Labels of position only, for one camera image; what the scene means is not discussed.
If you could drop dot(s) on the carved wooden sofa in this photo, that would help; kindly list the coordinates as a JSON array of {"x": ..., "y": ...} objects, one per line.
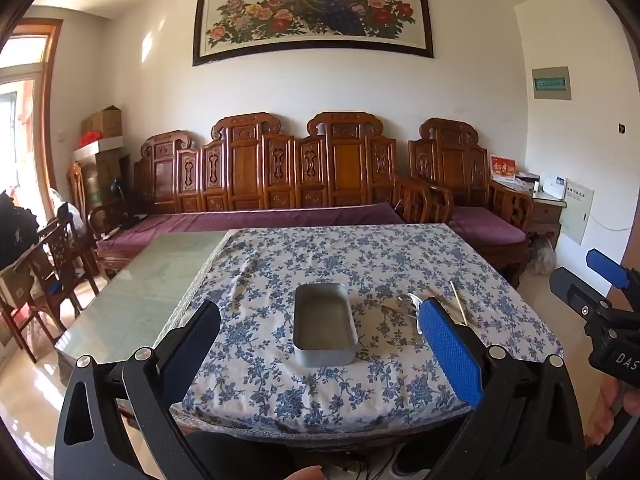
[{"x": 250, "y": 170}]

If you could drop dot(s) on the framed peacock painting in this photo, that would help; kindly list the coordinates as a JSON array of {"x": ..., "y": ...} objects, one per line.
[{"x": 310, "y": 5}]

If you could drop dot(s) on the metal spoon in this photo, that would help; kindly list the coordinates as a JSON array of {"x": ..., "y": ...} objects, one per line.
[{"x": 397, "y": 307}]

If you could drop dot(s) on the white plastic spoon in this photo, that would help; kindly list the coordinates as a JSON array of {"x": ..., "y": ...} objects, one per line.
[{"x": 416, "y": 317}]

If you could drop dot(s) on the flat white box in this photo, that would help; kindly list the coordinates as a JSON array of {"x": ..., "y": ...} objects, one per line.
[{"x": 527, "y": 180}]

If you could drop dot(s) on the cardboard box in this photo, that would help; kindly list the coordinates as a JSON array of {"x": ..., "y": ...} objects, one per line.
[{"x": 102, "y": 122}]

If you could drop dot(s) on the wooden side table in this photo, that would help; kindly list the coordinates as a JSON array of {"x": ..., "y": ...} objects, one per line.
[{"x": 545, "y": 215}]

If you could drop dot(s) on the person's black pants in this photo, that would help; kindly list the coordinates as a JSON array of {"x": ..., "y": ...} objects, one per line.
[{"x": 240, "y": 455}]

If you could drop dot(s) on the person's right hand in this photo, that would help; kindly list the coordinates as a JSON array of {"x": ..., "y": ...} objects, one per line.
[{"x": 609, "y": 410}]

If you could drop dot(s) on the brown wooden chopstick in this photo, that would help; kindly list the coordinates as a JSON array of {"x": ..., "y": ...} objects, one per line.
[{"x": 436, "y": 297}]

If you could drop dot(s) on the wooden door frame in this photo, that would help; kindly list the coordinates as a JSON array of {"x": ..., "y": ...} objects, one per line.
[{"x": 50, "y": 110}]

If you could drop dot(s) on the green electrical panel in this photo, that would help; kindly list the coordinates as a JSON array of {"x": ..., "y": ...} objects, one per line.
[{"x": 551, "y": 83}]

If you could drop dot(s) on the metal rectangular container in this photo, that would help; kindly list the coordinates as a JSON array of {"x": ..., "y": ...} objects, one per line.
[{"x": 325, "y": 320}]

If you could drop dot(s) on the white wall panel box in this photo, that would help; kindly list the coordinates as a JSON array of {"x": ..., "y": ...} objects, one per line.
[{"x": 576, "y": 210}]

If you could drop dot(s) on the wooden dining chair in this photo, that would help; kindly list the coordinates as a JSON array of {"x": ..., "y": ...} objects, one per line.
[{"x": 60, "y": 265}]

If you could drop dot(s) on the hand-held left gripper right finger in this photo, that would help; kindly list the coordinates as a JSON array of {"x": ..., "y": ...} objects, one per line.
[{"x": 447, "y": 350}]

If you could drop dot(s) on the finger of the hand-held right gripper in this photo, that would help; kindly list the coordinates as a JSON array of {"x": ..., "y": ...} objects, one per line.
[
  {"x": 575, "y": 290},
  {"x": 605, "y": 264}
]

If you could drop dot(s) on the stack of boxes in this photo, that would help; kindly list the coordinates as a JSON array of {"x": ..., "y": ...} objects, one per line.
[{"x": 100, "y": 175}]

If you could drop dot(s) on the carved wooden armchair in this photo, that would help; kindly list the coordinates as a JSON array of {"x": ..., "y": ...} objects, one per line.
[{"x": 455, "y": 170}]

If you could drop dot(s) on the grey furry dog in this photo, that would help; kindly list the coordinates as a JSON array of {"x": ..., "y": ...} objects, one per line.
[{"x": 542, "y": 255}]

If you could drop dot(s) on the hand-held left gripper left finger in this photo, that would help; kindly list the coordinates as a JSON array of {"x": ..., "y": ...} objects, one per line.
[{"x": 202, "y": 330}]

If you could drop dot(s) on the light bamboo chopstick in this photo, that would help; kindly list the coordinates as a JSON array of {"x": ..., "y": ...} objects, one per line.
[{"x": 457, "y": 302}]

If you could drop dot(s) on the white and blue box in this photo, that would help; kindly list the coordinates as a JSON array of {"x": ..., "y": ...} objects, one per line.
[{"x": 554, "y": 187}]

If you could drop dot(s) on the red box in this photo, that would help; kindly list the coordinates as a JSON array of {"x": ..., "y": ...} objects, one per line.
[{"x": 502, "y": 167}]

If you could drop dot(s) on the blue floral tablecloth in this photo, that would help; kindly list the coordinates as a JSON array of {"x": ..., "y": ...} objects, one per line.
[{"x": 310, "y": 255}]

